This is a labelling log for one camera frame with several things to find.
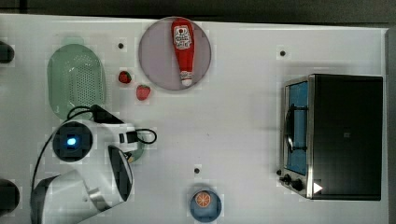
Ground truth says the blue bowl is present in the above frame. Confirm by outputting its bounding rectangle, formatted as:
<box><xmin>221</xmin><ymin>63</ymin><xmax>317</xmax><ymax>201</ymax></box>
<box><xmin>189</xmin><ymin>189</ymin><xmax>222</xmax><ymax>223</ymax></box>

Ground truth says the small red toy strawberry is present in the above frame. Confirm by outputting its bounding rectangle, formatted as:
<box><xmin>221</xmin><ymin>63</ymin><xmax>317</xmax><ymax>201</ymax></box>
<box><xmin>119</xmin><ymin>71</ymin><xmax>132</xmax><ymax>84</ymax></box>

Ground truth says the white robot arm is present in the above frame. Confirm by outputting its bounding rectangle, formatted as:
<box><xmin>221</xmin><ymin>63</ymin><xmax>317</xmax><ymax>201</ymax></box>
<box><xmin>30</xmin><ymin>105</ymin><xmax>137</xmax><ymax>224</ymax></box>

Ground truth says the red ketchup bottle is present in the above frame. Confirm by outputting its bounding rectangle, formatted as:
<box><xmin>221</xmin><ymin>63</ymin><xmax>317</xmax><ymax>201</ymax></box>
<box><xmin>171</xmin><ymin>18</ymin><xmax>195</xmax><ymax>87</ymax></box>

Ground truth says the large red toy strawberry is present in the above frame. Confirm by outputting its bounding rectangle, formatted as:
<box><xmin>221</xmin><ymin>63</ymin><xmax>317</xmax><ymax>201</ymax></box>
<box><xmin>135</xmin><ymin>85</ymin><xmax>151</xmax><ymax>101</ymax></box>

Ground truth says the green perforated colander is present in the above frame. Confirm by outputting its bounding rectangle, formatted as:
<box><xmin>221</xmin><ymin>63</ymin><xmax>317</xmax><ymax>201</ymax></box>
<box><xmin>47</xmin><ymin>44</ymin><xmax>106</xmax><ymax>119</ymax></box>

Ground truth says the black toaster oven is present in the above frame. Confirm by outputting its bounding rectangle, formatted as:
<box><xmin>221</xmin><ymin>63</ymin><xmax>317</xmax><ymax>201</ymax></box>
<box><xmin>276</xmin><ymin>74</ymin><xmax>384</xmax><ymax>201</ymax></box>

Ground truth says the black cylinder post upper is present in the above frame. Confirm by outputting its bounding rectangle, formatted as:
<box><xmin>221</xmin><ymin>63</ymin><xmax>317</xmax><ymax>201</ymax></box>
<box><xmin>0</xmin><ymin>41</ymin><xmax>15</xmax><ymax>63</ymax></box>

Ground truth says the grey round plate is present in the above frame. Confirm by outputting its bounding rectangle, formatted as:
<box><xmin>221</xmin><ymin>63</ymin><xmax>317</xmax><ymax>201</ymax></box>
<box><xmin>138</xmin><ymin>17</ymin><xmax>211</xmax><ymax>91</ymax></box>

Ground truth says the orange slice toy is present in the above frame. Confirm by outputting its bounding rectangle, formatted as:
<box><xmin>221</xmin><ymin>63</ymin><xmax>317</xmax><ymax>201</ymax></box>
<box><xmin>195</xmin><ymin>191</ymin><xmax>212</xmax><ymax>208</ymax></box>

